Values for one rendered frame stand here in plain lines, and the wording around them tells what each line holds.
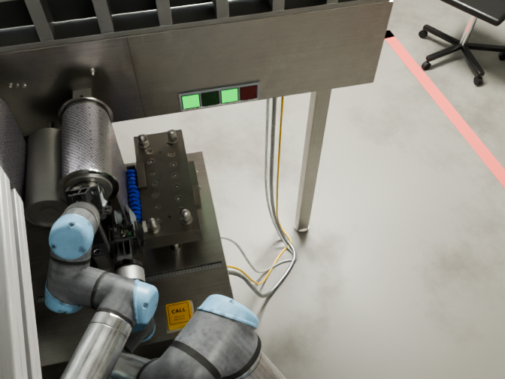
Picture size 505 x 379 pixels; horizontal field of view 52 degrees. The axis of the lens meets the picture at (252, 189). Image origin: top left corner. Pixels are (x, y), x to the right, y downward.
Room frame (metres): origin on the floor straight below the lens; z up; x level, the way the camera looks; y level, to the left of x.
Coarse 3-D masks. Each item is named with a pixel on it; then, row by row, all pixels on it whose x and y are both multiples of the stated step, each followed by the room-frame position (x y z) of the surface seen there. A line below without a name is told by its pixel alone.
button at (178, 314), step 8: (168, 304) 0.60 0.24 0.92; (176, 304) 0.60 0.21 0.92; (184, 304) 0.60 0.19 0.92; (168, 312) 0.58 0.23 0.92; (176, 312) 0.58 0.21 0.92; (184, 312) 0.58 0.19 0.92; (168, 320) 0.55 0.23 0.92; (176, 320) 0.55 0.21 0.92; (184, 320) 0.55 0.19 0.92; (168, 328) 0.53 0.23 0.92; (176, 328) 0.54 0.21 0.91
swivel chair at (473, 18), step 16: (448, 0) 2.76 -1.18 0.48; (464, 0) 2.73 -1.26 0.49; (480, 0) 2.73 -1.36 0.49; (496, 0) 2.73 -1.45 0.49; (480, 16) 2.61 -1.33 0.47; (496, 16) 2.58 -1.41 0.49; (432, 32) 2.97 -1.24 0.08; (464, 32) 2.83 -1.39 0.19; (448, 48) 2.79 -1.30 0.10; (464, 48) 2.79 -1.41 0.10; (480, 48) 2.80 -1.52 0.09; (496, 48) 2.79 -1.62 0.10; (480, 80) 2.53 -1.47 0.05
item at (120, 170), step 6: (114, 138) 1.00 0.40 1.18; (114, 144) 0.97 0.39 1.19; (114, 150) 0.94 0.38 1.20; (120, 156) 1.00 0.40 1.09; (120, 162) 0.97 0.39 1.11; (120, 168) 0.94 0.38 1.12; (120, 174) 0.91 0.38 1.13; (120, 180) 0.88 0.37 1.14; (120, 186) 0.85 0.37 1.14; (126, 186) 0.94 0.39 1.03; (120, 192) 0.83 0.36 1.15; (126, 192) 0.91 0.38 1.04; (120, 198) 0.80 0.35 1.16; (126, 198) 0.88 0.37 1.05; (120, 204) 0.79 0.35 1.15; (126, 204) 0.85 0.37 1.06; (126, 216) 0.80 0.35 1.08; (126, 222) 0.79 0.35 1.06
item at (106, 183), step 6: (90, 174) 0.77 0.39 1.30; (72, 180) 0.75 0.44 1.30; (78, 180) 0.76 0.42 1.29; (84, 180) 0.76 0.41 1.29; (90, 180) 0.76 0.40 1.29; (96, 180) 0.77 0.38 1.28; (102, 180) 0.77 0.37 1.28; (108, 180) 0.78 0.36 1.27; (66, 186) 0.75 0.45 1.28; (72, 186) 0.75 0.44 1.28; (108, 186) 0.77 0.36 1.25; (108, 192) 0.77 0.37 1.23
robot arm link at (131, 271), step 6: (126, 264) 0.61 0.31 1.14; (132, 264) 0.61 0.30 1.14; (120, 270) 0.59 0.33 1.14; (126, 270) 0.59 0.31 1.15; (132, 270) 0.59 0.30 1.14; (138, 270) 0.60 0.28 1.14; (126, 276) 0.58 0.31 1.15; (132, 276) 0.58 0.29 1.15; (138, 276) 0.58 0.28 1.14; (144, 276) 0.59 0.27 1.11
